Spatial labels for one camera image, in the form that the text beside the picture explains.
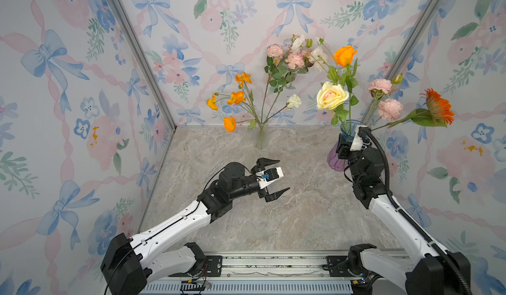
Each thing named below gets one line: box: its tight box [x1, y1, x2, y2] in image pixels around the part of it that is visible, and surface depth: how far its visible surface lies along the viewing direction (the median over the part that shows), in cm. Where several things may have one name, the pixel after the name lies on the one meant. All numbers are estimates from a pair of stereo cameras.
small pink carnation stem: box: [369, 98, 404, 128], surface depth 64 cm
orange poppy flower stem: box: [206, 71, 263, 129], surface depth 90 cm
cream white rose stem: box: [262, 93, 302, 125], surface depth 75 cm
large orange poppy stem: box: [222, 115, 257, 133], surface depth 75 cm
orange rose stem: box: [331, 45, 360, 135], surface depth 65 cm
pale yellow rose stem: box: [316, 81, 350, 118], surface depth 51 cm
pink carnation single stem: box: [260, 43, 284, 124], surface depth 87 cm
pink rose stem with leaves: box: [264, 43, 314, 99], surface depth 85 cm
